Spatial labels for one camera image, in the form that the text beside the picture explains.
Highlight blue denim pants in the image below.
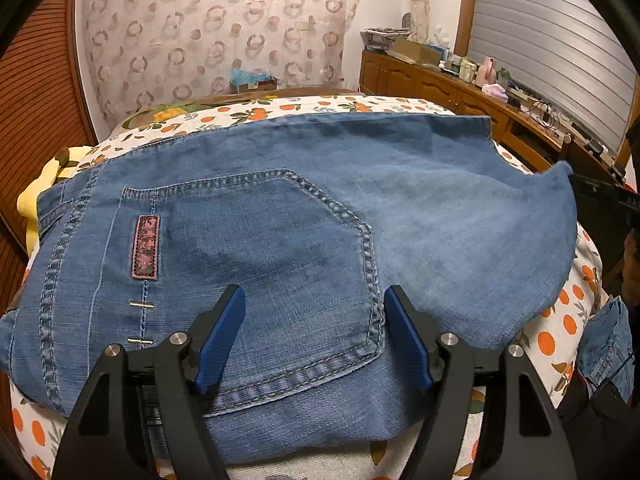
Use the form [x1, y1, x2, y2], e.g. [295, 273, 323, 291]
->
[1, 113, 577, 464]

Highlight yellow Pikachu plush toy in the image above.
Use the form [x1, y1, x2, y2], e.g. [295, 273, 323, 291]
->
[16, 146, 92, 256]

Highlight long wooden sideboard cabinet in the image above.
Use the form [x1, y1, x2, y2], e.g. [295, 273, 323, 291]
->
[359, 50, 623, 184]

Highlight floral beige blanket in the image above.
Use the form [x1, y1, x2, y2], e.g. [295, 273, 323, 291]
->
[119, 103, 202, 130]

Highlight pink tissue pack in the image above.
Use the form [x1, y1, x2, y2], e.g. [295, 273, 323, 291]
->
[482, 84, 509, 103]

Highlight small box with blue cloth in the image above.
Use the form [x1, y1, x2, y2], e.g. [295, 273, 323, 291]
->
[230, 68, 278, 93]

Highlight pink bottle on sideboard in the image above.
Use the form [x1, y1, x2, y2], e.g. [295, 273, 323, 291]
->
[475, 56, 497, 88]

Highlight cardboard box on sideboard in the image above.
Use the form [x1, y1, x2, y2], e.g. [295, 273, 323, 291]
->
[387, 38, 442, 66]

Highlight brown louvered wardrobe door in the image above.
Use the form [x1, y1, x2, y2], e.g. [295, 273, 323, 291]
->
[1, 0, 98, 309]

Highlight stack of papers on sideboard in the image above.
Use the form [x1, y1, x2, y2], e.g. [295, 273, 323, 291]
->
[360, 28, 410, 52]

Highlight circle pattern sheer curtain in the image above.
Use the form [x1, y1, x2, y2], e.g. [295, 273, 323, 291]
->
[79, 0, 359, 126]

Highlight grey window roller shutter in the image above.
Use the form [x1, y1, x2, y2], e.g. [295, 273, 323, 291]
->
[469, 0, 637, 151]

